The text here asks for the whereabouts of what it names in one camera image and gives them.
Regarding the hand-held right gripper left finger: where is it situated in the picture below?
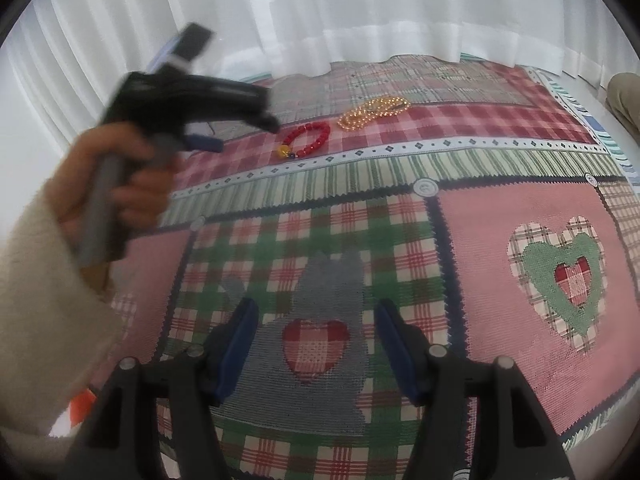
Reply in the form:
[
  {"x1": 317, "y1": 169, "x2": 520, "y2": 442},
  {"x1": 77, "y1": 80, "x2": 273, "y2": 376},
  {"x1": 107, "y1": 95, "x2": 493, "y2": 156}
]
[{"x1": 65, "y1": 297, "x2": 261, "y2": 480}]

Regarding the red bead bracelet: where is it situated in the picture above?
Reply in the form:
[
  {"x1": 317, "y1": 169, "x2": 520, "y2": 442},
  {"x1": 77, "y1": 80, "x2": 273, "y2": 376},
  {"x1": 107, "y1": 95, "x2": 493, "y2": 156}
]
[{"x1": 275, "y1": 121, "x2": 332, "y2": 162}]

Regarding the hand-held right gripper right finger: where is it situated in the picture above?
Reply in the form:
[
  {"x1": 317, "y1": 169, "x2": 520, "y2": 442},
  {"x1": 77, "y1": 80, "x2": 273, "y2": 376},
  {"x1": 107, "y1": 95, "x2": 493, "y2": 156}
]
[{"x1": 375, "y1": 297, "x2": 576, "y2": 480}]

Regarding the person's left hand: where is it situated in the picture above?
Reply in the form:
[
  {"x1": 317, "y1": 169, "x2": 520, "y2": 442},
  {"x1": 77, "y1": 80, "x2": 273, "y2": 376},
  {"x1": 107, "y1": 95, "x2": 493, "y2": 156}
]
[{"x1": 54, "y1": 124, "x2": 175, "y2": 252}]

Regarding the tan fabric object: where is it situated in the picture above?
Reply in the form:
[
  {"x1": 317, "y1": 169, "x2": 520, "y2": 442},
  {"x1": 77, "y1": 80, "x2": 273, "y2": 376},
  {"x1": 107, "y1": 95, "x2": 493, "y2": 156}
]
[{"x1": 605, "y1": 72, "x2": 640, "y2": 147}]

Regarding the white curtain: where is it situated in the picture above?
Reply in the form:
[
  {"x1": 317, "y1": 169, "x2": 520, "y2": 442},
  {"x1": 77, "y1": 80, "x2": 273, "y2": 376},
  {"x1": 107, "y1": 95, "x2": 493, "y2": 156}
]
[{"x1": 0, "y1": 0, "x2": 640, "y2": 161}]

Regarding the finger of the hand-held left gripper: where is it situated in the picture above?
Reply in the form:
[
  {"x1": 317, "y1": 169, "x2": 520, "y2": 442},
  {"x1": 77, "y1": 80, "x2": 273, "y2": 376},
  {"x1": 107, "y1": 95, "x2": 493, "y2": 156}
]
[
  {"x1": 181, "y1": 132, "x2": 225, "y2": 154},
  {"x1": 200, "y1": 82, "x2": 282, "y2": 135}
]

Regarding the patchwork plaid cloth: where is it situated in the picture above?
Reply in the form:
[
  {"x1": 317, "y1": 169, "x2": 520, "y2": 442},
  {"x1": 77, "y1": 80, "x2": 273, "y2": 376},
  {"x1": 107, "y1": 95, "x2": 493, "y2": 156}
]
[{"x1": 85, "y1": 55, "x2": 640, "y2": 480}]

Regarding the gold bead necklace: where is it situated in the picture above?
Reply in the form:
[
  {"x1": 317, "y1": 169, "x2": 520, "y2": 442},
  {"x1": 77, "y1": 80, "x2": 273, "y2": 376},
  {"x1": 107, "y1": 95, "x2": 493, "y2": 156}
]
[{"x1": 337, "y1": 95, "x2": 412, "y2": 132}]

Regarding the orange object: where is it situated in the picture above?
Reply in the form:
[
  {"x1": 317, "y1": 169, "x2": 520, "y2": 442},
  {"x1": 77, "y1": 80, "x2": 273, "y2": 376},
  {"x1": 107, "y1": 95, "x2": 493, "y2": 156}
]
[{"x1": 69, "y1": 389, "x2": 97, "y2": 427}]

